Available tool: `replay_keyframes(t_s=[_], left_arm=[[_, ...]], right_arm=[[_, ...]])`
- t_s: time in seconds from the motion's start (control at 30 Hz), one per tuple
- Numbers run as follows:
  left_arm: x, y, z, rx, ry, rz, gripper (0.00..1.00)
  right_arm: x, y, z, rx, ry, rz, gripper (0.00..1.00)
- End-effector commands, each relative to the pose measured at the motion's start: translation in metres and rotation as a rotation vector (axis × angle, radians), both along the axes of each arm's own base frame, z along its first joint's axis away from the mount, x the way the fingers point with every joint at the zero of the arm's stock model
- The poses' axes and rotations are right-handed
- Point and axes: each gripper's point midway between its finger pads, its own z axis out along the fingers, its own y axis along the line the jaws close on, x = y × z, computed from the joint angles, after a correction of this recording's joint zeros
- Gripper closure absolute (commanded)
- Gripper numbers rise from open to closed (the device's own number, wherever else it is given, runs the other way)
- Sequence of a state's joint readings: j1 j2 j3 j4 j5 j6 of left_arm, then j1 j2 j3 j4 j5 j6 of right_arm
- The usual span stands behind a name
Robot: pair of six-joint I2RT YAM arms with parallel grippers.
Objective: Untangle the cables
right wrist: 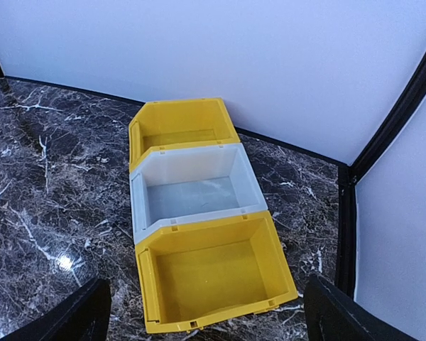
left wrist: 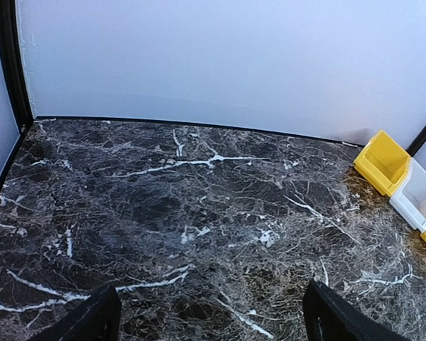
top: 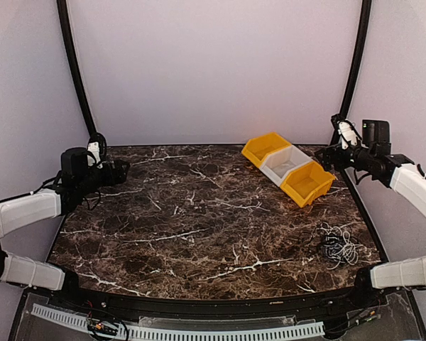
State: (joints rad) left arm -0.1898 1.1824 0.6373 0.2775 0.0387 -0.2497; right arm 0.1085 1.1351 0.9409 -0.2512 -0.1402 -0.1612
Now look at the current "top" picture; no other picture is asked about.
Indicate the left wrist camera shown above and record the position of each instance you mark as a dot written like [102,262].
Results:
[96,150]

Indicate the black front rail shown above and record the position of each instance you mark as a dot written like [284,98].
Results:
[329,304]

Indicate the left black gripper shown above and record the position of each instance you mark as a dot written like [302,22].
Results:
[121,175]

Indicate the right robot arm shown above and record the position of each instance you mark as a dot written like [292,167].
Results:
[370,152]

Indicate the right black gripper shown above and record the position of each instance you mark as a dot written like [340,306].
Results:
[328,151]

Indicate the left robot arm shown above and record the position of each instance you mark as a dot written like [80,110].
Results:
[83,172]

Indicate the white slotted cable duct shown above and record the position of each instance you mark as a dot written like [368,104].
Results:
[80,323]

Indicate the black frame post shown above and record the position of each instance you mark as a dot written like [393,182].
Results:
[68,41]
[356,57]

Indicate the far yellow plastic bin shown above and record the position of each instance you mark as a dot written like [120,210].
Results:
[258,149]

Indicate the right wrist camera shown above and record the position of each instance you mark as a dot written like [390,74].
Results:
[348,135]

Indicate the right black frame post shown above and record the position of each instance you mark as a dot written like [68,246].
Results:
[356,57]

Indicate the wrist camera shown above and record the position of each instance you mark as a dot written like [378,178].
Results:
[96,150]
[348,135]

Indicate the near yellow plastic bin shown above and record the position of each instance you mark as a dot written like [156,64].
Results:
[307,183]

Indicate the left black frame post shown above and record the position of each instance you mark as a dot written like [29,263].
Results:
[68,41]

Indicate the yellow plastic bin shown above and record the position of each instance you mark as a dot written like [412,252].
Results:
[307,183]
[258,149]

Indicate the white plastic bin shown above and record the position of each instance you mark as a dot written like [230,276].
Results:
[279,164]

